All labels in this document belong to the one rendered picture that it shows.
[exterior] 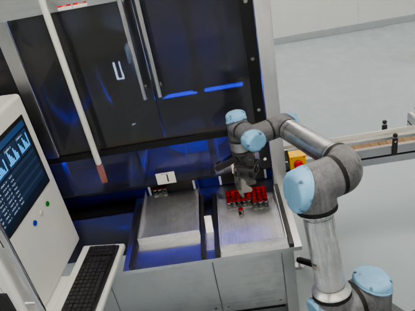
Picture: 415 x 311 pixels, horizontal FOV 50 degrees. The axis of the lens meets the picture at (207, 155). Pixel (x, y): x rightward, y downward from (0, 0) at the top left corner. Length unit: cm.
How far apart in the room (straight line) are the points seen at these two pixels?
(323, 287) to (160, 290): 128
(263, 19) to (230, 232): 84
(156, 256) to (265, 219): 47
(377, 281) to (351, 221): 178
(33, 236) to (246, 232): 83
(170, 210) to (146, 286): 57
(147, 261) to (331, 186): 90
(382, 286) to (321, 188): 41
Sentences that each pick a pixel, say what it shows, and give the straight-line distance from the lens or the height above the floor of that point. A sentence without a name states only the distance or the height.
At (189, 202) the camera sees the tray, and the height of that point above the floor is 88.
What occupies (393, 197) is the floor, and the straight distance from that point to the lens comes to 347.
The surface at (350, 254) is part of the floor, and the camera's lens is 300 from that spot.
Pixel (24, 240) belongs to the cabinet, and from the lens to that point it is 182.
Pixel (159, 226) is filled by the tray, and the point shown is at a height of 88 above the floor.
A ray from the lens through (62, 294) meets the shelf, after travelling 198.
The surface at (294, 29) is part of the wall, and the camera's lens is 665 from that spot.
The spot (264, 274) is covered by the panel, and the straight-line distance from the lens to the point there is 243.
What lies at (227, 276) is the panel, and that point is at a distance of 242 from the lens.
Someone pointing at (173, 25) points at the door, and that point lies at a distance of 175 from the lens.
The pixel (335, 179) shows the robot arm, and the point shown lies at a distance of 121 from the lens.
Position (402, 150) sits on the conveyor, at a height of 90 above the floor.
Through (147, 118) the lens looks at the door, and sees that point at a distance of 189.
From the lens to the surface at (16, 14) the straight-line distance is 184.
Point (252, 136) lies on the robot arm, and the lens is 150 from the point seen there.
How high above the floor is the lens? 210
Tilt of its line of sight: 31 degrees down
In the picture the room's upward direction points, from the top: 11 degrees counter-clockwise
